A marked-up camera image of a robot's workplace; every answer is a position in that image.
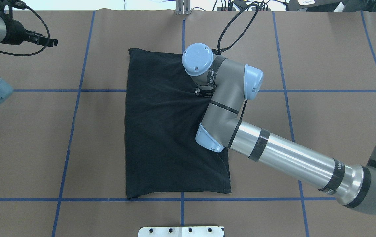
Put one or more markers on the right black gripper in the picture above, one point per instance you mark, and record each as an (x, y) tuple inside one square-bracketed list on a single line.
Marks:
[(202, 93)]

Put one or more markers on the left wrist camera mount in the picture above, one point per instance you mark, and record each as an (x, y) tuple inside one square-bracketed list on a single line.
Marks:
[(10, 4)]

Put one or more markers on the black graphic t-shirt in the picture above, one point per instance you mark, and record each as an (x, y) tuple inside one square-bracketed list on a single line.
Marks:
[(161, 122)]

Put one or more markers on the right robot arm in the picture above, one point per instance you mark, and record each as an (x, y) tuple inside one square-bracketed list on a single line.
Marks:
[(230, 84)]

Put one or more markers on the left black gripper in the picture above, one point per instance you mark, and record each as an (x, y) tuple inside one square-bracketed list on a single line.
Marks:
[(17, 33)]

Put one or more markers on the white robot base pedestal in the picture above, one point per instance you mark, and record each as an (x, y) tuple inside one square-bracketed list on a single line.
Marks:
[(182, 231)]

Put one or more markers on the aluminium frame post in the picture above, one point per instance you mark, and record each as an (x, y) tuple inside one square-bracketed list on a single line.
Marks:
[(183, 7)]

